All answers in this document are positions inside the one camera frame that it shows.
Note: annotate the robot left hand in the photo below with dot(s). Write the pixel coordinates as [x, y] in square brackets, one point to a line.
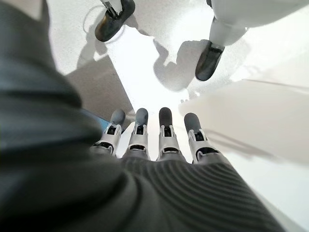
[72, 181]

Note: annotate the dark built-in dishwasher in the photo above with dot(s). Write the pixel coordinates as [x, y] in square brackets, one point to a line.
[101, 89]

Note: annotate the dark robot foot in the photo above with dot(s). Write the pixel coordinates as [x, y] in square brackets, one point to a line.
[113, 21]
[208, 62]

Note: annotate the dark robot right foot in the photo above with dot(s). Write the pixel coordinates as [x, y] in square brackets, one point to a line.
[113, 21]

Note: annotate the dark robot left foot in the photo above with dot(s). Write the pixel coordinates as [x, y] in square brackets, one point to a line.
[208, 62]

